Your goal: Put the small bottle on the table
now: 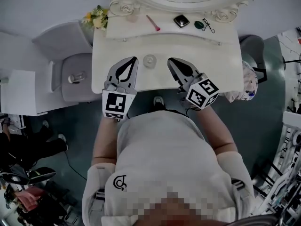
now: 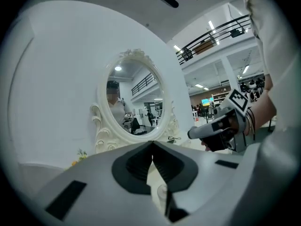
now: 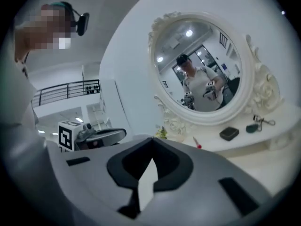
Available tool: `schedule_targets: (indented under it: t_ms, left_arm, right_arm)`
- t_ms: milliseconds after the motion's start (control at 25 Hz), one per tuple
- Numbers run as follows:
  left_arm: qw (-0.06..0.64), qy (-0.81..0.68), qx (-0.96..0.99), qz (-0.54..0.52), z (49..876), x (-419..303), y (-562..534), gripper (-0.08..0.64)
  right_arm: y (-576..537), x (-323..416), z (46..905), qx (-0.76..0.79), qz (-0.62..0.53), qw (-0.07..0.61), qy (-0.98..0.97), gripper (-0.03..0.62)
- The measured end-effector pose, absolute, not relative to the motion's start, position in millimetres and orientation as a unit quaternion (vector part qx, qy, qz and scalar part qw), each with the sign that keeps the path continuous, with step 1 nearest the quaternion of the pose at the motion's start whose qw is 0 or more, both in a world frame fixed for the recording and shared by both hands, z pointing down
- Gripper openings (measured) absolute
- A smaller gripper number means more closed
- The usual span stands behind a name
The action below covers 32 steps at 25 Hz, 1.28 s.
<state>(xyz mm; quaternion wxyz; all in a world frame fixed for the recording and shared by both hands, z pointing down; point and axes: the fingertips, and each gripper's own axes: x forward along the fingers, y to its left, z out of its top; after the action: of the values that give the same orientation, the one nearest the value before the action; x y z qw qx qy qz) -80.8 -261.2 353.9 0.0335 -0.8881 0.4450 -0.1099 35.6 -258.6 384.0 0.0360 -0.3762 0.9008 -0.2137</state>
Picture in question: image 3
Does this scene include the black head-mounted camera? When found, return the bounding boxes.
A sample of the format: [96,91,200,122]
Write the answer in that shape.
[50,1,90,37]

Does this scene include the oval mirror white carved frame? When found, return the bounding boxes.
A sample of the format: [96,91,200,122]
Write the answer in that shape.
[147,10,285,137]

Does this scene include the red-tipped makeup stick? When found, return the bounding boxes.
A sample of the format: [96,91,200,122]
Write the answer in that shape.
[192,136,203,149]

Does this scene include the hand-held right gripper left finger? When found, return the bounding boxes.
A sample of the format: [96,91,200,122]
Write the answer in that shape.
[46,137,156,226]

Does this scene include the small yellow flower bunch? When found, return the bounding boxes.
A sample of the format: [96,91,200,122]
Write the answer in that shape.
[155,126,168,140]

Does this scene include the person's white shirt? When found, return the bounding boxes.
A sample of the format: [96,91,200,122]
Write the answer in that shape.
[0,62,51,226]

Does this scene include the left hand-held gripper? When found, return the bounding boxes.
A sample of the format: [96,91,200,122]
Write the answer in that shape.
[57,120,127,153]

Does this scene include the person's head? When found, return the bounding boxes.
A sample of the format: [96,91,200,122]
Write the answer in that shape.
[13,2,72,65]

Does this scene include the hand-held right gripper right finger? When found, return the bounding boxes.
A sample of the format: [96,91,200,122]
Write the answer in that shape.
[137,137,276,226]

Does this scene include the black metal railing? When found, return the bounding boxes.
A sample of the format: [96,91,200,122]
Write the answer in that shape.
[31,79,101,107]

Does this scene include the metal eyelash curler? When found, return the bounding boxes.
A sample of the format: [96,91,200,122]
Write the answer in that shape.
[253,115,276,127]

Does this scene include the black compact case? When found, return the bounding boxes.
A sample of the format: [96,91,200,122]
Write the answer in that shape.
[219,126,240,141]

